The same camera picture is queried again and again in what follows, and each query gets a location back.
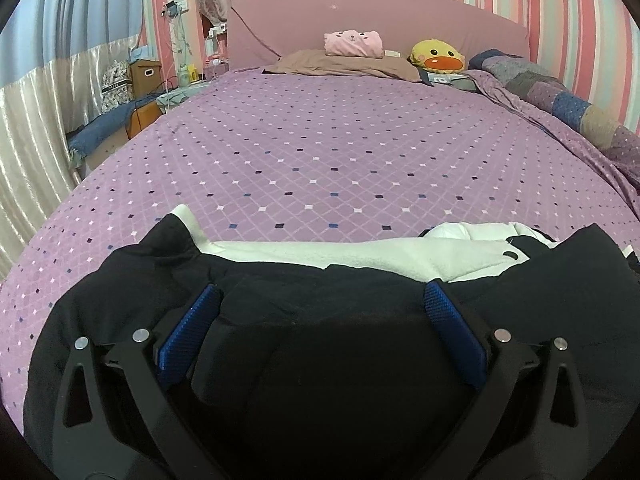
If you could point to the brown cardboard box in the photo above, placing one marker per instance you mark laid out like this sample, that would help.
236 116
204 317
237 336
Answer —
145 77

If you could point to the pale blue nightstand cover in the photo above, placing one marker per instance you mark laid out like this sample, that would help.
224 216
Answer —
185 91

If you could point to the grey printed cushion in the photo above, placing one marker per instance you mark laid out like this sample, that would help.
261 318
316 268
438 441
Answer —
450 81

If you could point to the floral patterned bag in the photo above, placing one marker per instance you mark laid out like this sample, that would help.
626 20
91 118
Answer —
116 87

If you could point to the pink folded cloth with face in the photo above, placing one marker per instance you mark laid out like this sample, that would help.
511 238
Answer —
352 44

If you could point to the shiny cream satin curtain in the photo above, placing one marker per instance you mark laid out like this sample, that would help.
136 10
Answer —
35 150

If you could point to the brown pillow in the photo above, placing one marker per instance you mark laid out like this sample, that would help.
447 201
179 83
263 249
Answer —
345 66

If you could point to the purple diamond-patterned bed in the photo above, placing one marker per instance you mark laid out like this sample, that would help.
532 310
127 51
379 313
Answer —
310 160

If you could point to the wall socket with plugs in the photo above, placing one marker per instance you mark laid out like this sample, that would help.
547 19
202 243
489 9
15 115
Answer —
174 9

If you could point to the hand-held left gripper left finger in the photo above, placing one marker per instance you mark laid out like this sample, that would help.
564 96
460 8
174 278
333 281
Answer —
187 332

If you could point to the pink bed headboard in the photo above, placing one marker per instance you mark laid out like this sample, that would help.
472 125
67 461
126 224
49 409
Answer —
380 20

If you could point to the light blue curtain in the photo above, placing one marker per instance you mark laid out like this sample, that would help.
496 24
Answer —
70 5

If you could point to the patchwork quilt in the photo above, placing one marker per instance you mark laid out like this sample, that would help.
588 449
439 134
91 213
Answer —
565 100

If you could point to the yellow duck plush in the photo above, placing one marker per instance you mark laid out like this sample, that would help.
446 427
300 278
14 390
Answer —
437 56

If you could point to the orange wooden nightstand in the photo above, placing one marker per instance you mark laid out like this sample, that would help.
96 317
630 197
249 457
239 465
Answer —
145 117

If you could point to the dark blue cloth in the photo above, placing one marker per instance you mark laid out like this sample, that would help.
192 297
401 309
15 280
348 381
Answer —
105 127

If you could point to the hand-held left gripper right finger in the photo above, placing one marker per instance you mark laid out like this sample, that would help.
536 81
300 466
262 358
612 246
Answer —
455 335

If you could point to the pale green bottle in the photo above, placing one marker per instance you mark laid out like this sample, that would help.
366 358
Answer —
185 75

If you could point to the black coat with white lining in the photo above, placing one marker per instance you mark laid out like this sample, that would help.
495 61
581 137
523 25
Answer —
325 360

